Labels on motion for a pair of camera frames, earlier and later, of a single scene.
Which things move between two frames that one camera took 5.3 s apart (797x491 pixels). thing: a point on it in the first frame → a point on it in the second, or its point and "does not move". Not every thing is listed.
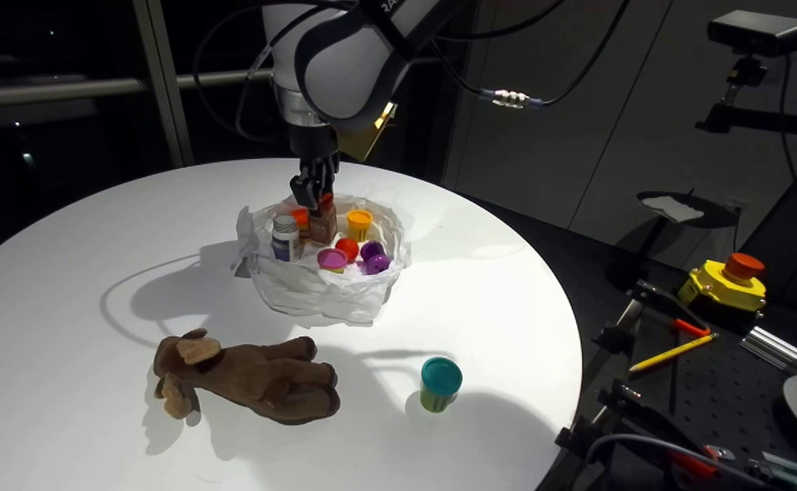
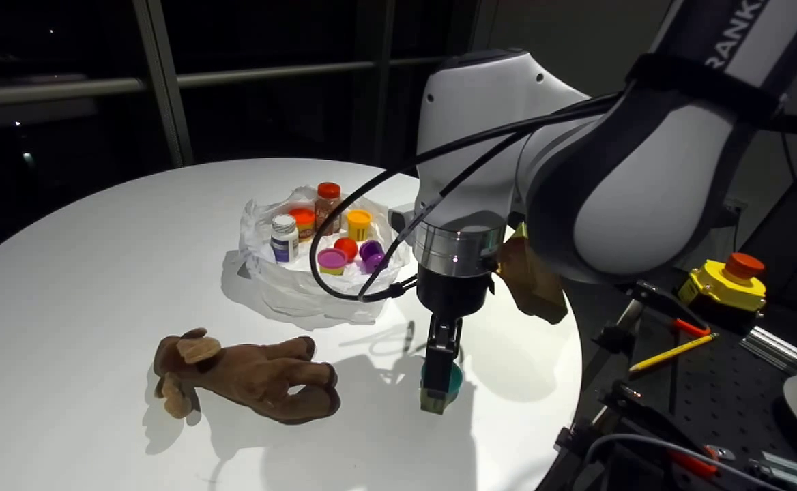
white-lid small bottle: (286, 230) does not move
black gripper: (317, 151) → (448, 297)
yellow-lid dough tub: (358, 223) does not move
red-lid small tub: (347, 246) does not move
